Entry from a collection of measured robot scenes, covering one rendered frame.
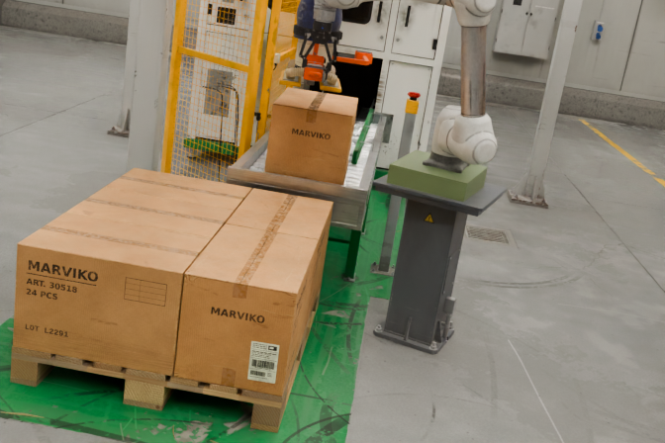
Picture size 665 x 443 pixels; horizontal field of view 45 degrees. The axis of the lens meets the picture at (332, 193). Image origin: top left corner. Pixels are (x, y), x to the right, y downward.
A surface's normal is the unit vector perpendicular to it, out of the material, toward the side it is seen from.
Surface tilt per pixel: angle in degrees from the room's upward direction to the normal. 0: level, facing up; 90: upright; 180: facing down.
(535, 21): 90
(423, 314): 90
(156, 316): 90
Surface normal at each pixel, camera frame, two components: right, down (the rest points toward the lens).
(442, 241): -0.41, 0.18
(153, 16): -0.09, 0.26
